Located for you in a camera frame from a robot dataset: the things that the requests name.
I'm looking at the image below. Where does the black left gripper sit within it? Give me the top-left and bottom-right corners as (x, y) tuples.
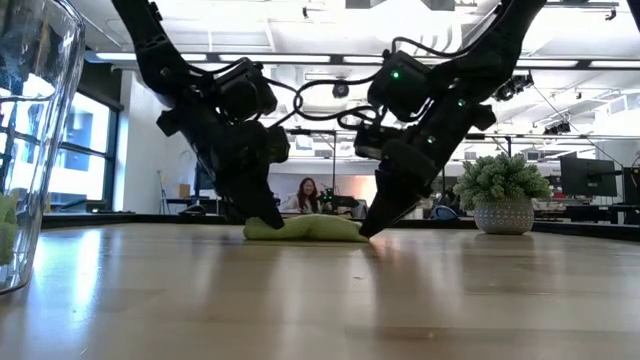
(156, 99), (286, 231)

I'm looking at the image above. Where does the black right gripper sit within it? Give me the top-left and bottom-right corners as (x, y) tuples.
(358, 84), (497, 240)

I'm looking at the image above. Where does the lime green microfiber towel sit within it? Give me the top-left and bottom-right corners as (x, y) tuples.
(243, 213), (370, 244)

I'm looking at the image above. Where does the clear plastic basket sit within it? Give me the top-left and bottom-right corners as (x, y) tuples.
(0, 0), (86, 296)

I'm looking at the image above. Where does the black computer monitor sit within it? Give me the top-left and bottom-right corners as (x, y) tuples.
(558, 157), (619, 199)
(622, 166), (640, 206)
(193, 162), (216, 191)

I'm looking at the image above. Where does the seated person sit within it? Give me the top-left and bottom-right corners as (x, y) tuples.
(281, 177), (321, 215)

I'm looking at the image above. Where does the artificial green potted plant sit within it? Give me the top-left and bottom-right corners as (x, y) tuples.
(452, 152), (553, 236)

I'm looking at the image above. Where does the large office window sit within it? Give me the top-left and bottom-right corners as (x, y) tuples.
(49, 69), (121, 211)

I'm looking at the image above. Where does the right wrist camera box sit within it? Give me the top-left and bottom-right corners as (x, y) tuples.
(353, 122), (401, 161)

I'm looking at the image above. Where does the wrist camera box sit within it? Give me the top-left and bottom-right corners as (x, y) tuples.
(353, 122), (401, 161)
(267, 124), (291, 164)

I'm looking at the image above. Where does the black station gantry frame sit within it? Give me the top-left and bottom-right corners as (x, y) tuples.
(284, 128), (361, 189)

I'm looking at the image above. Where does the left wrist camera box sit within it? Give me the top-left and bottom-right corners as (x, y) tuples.
(267, 124), (291, 164)

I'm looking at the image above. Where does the black aluminium table frame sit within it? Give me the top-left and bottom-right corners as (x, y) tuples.
(42, 212), (640, 244)

